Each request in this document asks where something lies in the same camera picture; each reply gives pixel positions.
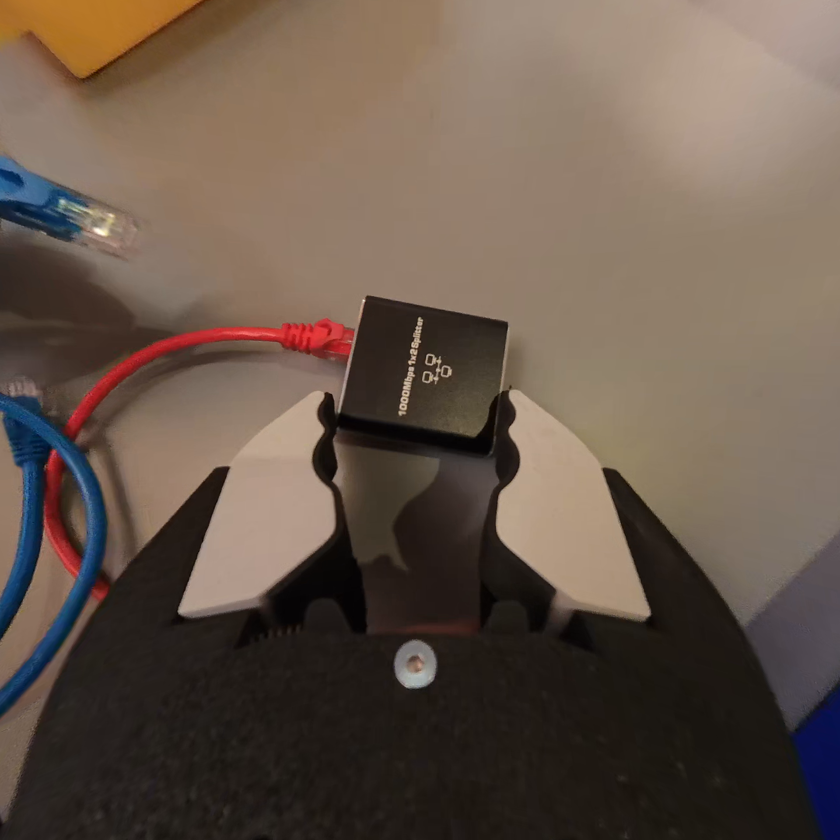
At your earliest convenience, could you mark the blue ethernet cable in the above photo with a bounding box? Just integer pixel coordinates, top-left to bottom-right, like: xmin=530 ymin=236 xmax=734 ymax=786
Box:
xmin=0 ymin=154 xmax=142 ymax=716

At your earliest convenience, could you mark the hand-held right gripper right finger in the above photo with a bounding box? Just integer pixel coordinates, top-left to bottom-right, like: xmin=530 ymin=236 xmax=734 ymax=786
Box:
xmin=481 ymin=388 xmax=652 ymax=632

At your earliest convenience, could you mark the black ethernet splitter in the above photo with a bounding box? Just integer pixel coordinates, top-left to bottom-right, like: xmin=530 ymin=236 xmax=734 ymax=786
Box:
xmin=335 ymin=295 xmax=509 ymax=458

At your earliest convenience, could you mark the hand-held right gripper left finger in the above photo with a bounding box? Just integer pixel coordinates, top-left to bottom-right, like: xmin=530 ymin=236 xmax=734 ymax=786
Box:
xmin=176 ymin=391 xmax=368 ymax=635

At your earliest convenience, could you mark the red ethernet cable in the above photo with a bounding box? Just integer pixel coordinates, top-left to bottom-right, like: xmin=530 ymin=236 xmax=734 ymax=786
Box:
xmin=45 ymin=318 xmax=355 ymax=601

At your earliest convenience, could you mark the blue plastic bin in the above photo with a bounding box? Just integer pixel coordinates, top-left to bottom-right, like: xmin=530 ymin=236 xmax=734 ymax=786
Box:
xmin=791 ymin=682 xmax=840 ymax=840

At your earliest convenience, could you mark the yellow plastic bin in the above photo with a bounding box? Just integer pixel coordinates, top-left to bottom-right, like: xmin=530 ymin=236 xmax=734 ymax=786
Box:
xmin=0 ymin=0 xmax=206 ymax=80

